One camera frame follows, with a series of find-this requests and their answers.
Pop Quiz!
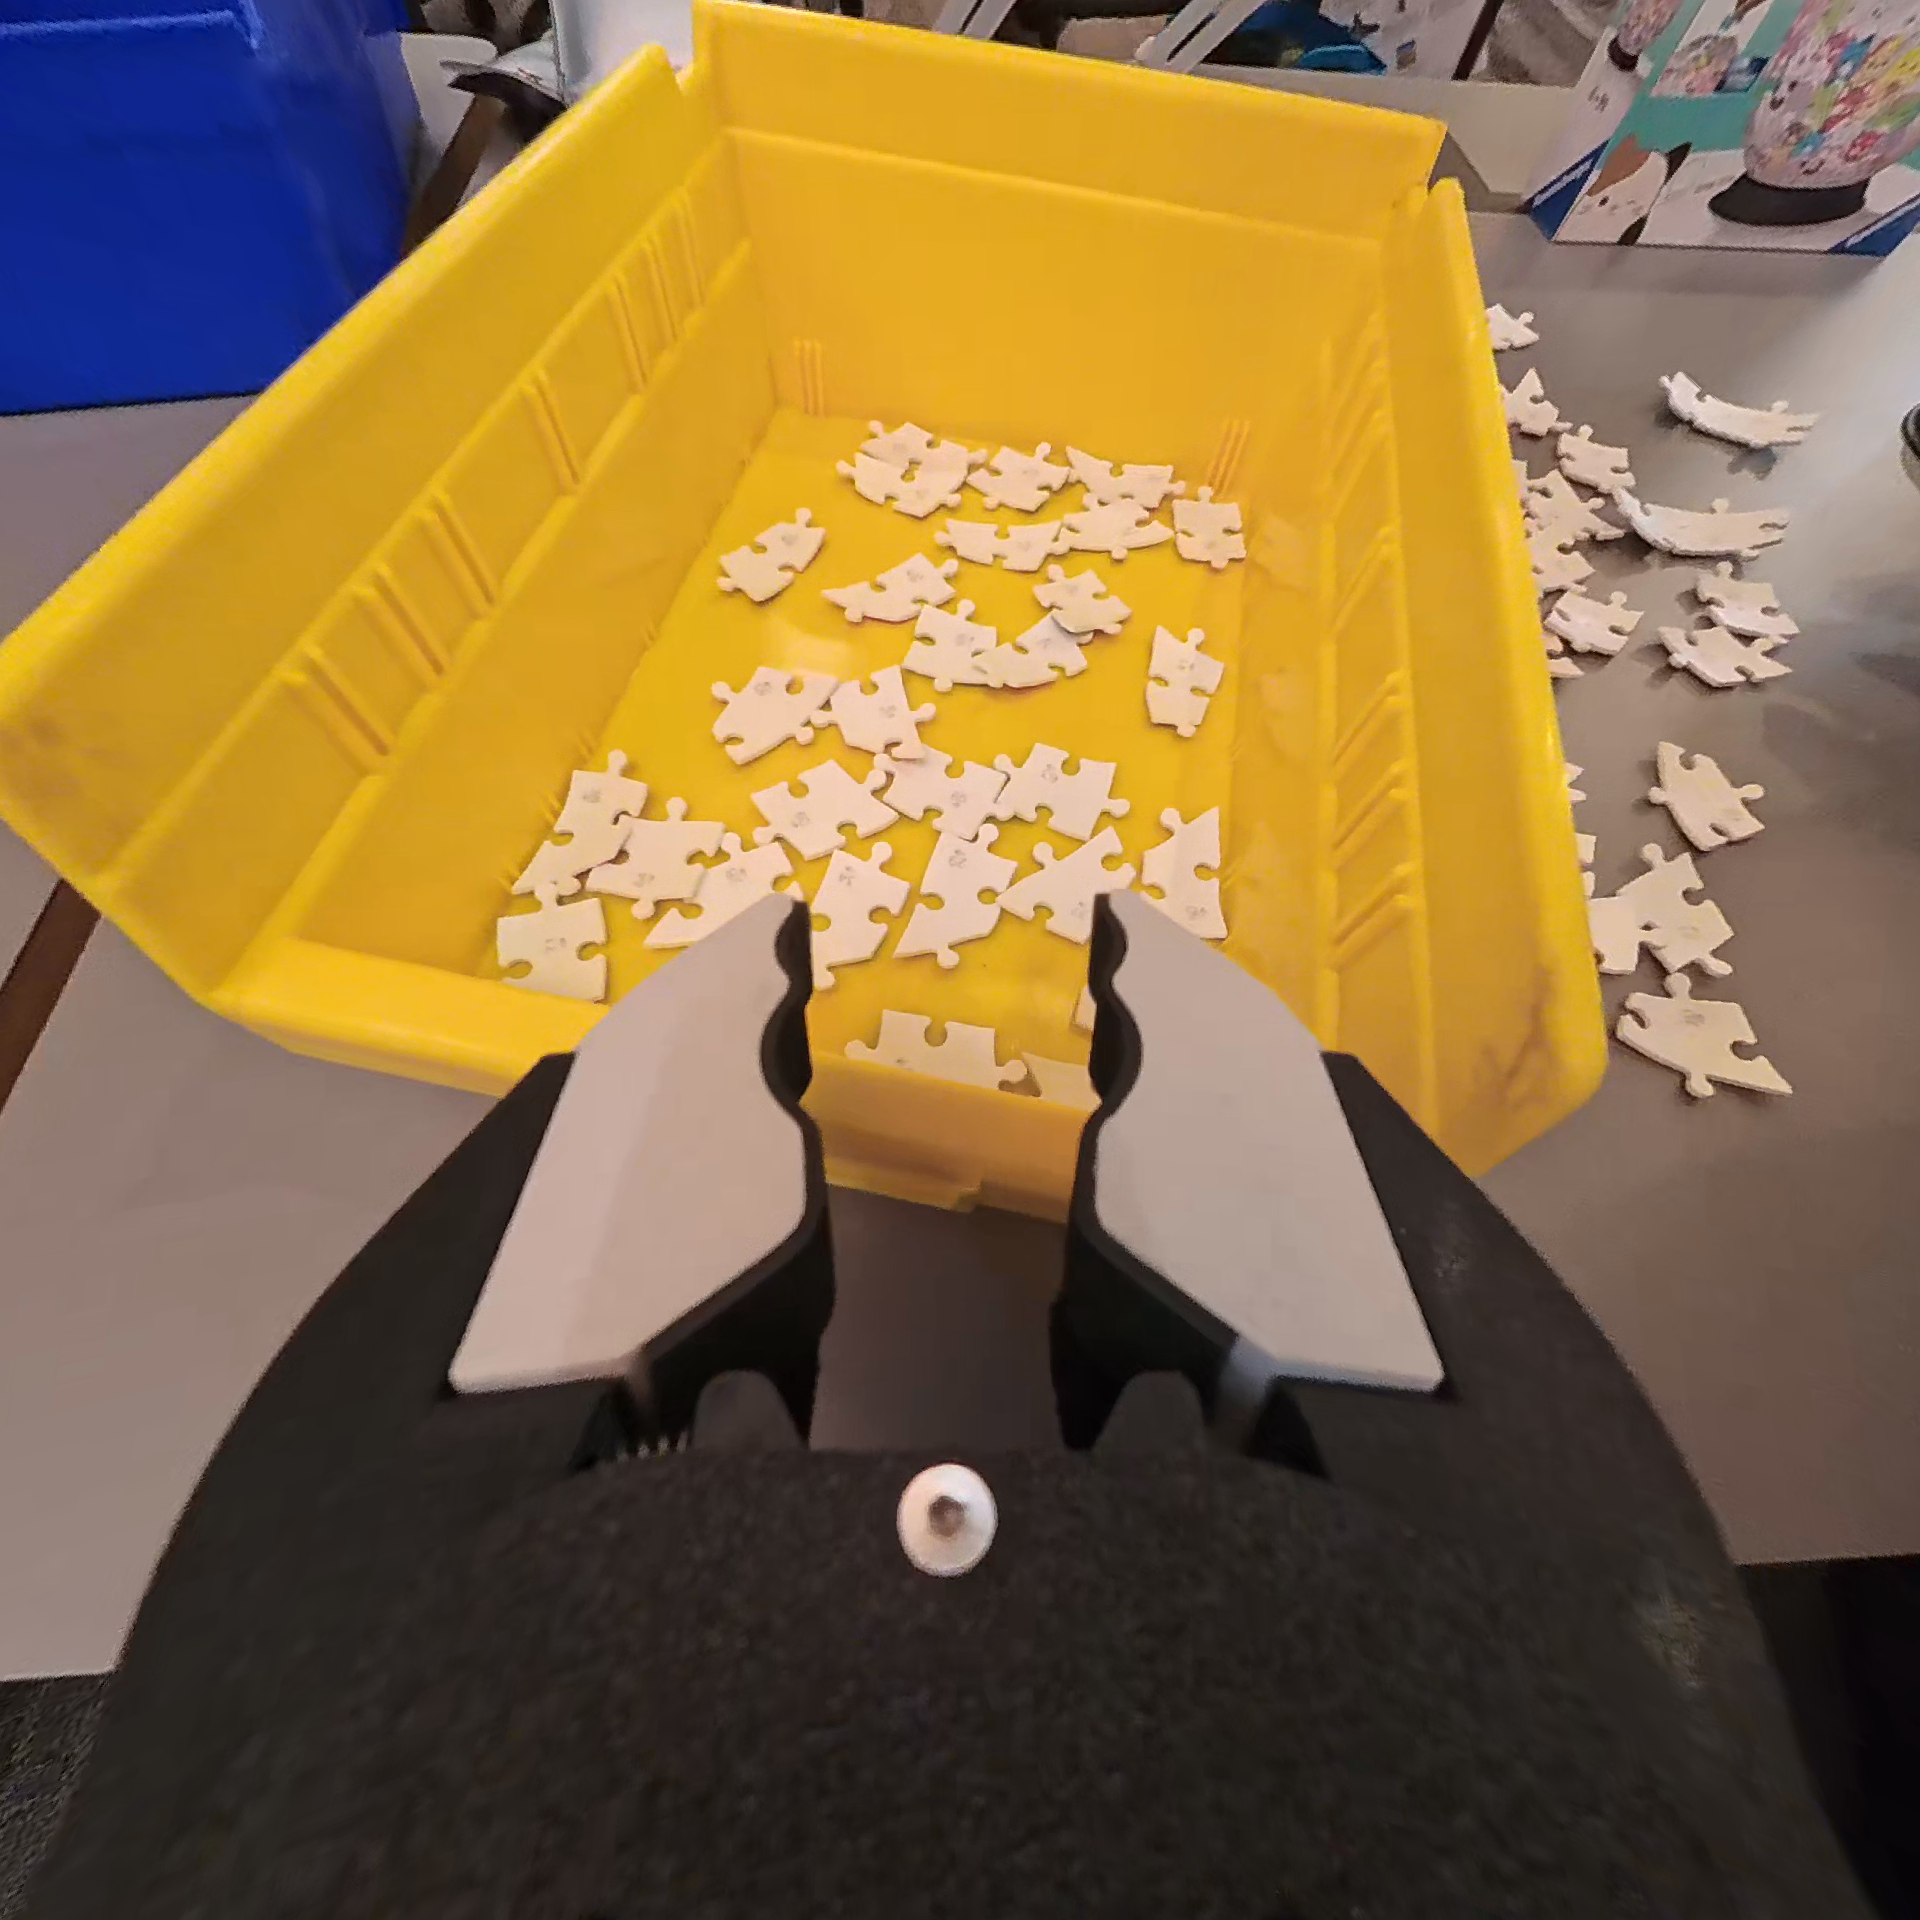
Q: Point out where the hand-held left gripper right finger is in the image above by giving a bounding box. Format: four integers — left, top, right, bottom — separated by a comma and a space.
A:
1052, 891, 1446, 1453

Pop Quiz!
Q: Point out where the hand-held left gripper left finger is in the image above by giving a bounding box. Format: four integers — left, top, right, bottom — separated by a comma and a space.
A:
450, 893, 834, 1449

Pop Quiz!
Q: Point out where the pile of white puzzle pieces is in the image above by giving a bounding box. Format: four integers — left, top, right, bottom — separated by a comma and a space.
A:
1484, 304, 1802, 1099
494, 419, 1251, 1112

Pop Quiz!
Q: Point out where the yellow plastic bin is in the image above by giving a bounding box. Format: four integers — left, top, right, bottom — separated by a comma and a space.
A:
0, 0, 1611, 1210

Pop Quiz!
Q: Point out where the joined white puzzle strip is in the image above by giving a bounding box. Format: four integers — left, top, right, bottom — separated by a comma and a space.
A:
1656, 370, 1821, 452

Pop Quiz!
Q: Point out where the colourful puzzle box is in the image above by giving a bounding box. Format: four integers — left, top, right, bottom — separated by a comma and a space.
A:
1523, 0, 1920, 257

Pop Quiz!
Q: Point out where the blue plastic bin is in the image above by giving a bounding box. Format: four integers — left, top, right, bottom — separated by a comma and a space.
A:
0, 0, 415, 418

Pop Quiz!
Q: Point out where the white metal stand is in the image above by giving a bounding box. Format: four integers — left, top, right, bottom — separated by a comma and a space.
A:
413, 0, 580, 168

